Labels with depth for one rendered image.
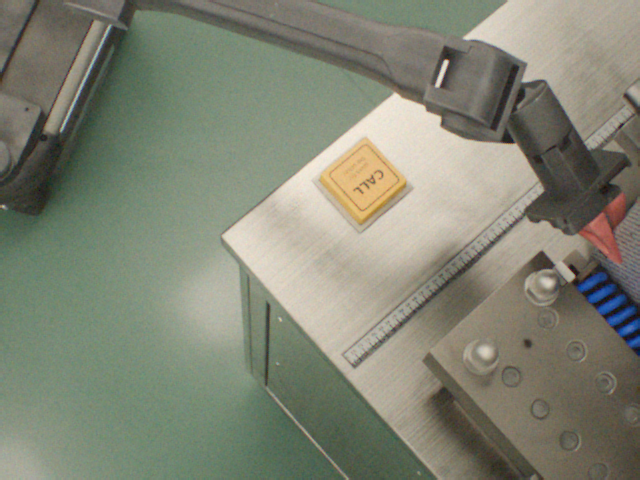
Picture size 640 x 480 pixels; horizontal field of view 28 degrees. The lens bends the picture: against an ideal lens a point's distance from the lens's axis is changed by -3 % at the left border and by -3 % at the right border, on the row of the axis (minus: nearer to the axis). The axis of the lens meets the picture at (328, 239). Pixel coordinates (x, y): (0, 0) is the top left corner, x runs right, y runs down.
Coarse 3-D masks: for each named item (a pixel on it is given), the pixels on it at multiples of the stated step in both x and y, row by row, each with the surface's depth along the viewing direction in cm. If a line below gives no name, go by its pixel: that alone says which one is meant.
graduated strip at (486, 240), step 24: (624, 120) 150; (600, 144) 150; (528, 192) 148; (504, 216) 147; (480, 240) 146; (456, 264) 145; (432, 288) 144; (408, 312) 143; (384, 336) 142; (360, 360) 142
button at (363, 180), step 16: (368, 144) 145; (336, 160) 145; (352, 160) 145; (368, 160) 145; (384, 160) 145; (336, 176) 144; (352, 176) 144; (368, 176) 144; (384, 176) 145; (400, 176) 145; (336, 192) 144; (352, 192) 144; (368, 192) 144; (384, 192) 144; (352, 208) 144; (368, 208) 144
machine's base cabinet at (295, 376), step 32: (256, 288) 150; (256, 320) 168; (256, 352) 192; (288, 352) 166; (288, 384) 190; (320, 384) 163; (320, 416) 186; (352, 416) 160; (320, 448) 215; (352, 448) 182; (384, 448) 157
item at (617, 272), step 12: (636, 216) 117; (624, 228) 121; (636, 228) 119; (624, 240) 123; (636, 240) 121; (624, 252) 125; (636, 252) 123; (600, 264) 132; (612, 264) 130; (624, 264) 127; (636, 264) 125; (612, 276) 132; (624, 276) 129; (636, 276) 127; (624, 288) 131; (636, 288) 129; (636, 300) 131
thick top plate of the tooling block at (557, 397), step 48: (576, 288) 132; (480, 336) 130; (528, 336) 130; (576, 336) 130; (480, 384) 129; (528, 384) 129; (576, 384) 129; (624, 384) 129; (528, 432) 128; (576, 432) 128; (624, 432) 128
